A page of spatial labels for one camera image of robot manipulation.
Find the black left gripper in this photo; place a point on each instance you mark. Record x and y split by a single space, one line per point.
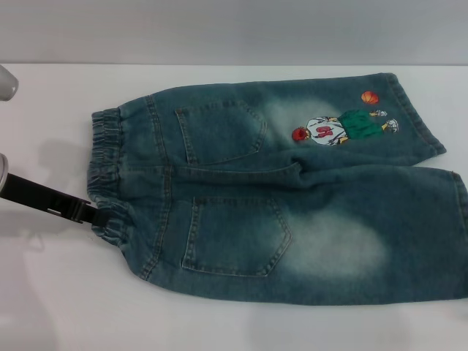
44 194

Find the blue denim shorts with print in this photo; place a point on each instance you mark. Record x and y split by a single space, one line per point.
256 183

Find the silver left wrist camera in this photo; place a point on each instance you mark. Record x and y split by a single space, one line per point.
6 84

